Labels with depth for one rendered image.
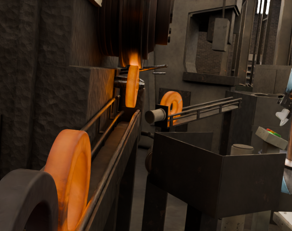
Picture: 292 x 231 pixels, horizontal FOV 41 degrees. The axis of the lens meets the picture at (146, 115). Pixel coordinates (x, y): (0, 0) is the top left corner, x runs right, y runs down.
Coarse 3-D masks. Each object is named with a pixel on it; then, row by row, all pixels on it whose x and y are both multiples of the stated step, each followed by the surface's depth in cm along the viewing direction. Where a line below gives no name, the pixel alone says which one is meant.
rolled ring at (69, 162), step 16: (64, 144) 54; (80, 144) 57; (48, 160) 52; (64, 160) 52; (80, 160) 64; (64, 176) 51; (80, 176) 65; (64, 192) 50; (80, 192) 65; (64, 208) 51; (80, 208) 64; (64, 224) 52
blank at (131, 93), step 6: (132, 66) 143; (138, 66) 145; (132, 72) 141; (138, 72) 147; (132, 78) 140; (126, 84) 140; (132, 84) 139; (126, 90) 140; (132, 90) 139; (126, 96) 140; (132, 96) 140; (126, 102) 142; (132, 102) 142
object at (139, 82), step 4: (116, 76) 146; (116, 80) 145; (120, 80) 145; (124, 80) 145; (140, 80) 145; (116, 84) 145; (120, 84) 145; (124, 84) 145; (136, 84) 145; (140, 84) 145; (144, 84) 146; (124, 88) 147; (136, 88) 146; (140, 88) 146
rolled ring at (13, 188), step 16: (16, 176) 39; (32, 176) 39; (48, 176) 43; (0, 192) 36; (16, 192) 36; (32, 192) 38; (48, 192) 44; (0, 208) 35; (16, 208) 35; (32, 208) 39; (48, 208) 45; (0, 224) 34; (16, 224) 34; (32, 224) 47; (48, 224) 47
